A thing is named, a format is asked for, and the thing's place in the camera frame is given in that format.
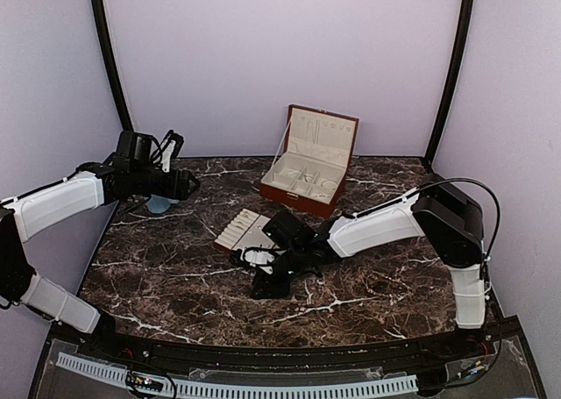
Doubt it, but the black corner frame post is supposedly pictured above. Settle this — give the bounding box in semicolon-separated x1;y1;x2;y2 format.
423;0;474;171
90;0;137;156

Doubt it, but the black corner frame post left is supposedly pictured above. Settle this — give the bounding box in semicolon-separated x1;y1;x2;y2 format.
90;0;137;156

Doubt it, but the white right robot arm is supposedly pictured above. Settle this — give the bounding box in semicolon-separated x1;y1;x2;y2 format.
240;174;495;359

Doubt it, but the red jewelry tray insert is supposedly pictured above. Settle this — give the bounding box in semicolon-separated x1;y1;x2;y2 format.
214;209;275;252

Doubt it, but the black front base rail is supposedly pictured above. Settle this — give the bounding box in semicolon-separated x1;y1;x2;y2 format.
86;324;499;373

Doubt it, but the light blue ceramic mug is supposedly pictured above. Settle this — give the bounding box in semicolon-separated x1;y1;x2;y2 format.
146;195;179;215

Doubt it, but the red open jewelry box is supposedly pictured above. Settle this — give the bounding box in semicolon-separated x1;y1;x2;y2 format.
259;104;359;218

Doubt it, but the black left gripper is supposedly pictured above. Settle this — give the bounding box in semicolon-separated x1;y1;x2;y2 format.
131;165;200;201

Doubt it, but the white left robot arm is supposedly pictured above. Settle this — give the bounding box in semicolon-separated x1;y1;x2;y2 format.
1;131;200;360

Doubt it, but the black corner frame post right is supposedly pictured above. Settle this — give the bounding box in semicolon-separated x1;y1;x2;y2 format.
423;0;474;171

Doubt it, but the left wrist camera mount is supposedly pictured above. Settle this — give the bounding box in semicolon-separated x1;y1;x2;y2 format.
152;130;184;173

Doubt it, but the white slotted cable duct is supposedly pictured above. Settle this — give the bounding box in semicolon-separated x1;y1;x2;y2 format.
55;353;418;398

